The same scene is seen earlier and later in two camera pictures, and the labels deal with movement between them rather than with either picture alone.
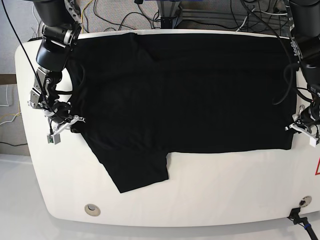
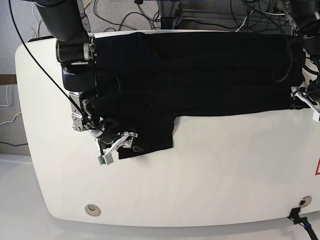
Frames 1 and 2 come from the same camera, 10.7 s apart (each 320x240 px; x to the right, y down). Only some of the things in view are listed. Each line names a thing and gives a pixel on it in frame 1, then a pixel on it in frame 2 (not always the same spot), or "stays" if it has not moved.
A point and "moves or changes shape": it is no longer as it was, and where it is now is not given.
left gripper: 59,115 → 108,141
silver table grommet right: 305,201 stays
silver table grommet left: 92,210 stays
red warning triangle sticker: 317,171 stays
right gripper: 307,118 → 301,91
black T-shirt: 140,96 moves or changes shape
